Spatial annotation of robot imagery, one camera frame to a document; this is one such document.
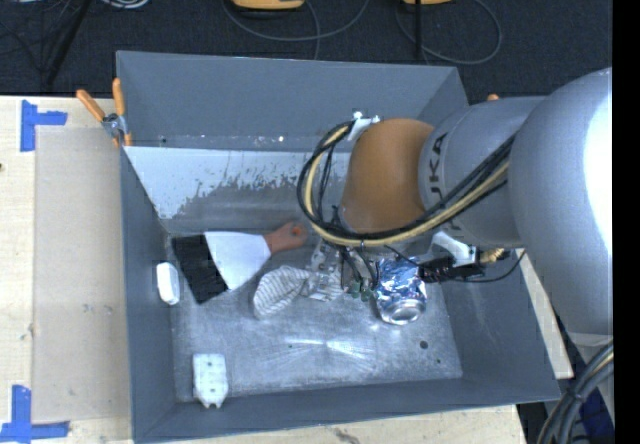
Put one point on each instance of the pale wood flat board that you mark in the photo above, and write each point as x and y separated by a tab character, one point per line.
75	257

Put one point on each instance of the grey metal bin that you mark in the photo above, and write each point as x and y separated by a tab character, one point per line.
320	352

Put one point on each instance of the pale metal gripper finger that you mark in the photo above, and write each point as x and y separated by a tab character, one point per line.
321	259
327	289

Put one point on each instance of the black cylinder on white bracket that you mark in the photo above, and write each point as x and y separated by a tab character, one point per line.
450	268

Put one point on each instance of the small white rounded block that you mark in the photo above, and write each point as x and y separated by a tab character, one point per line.
168	283

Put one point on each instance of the crushed silver drink can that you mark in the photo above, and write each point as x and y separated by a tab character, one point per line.
402	294

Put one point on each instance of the white ribbed plastic block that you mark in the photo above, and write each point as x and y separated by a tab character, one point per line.
210	379

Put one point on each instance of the white striped cloth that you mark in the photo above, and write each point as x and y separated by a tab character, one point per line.
277	289

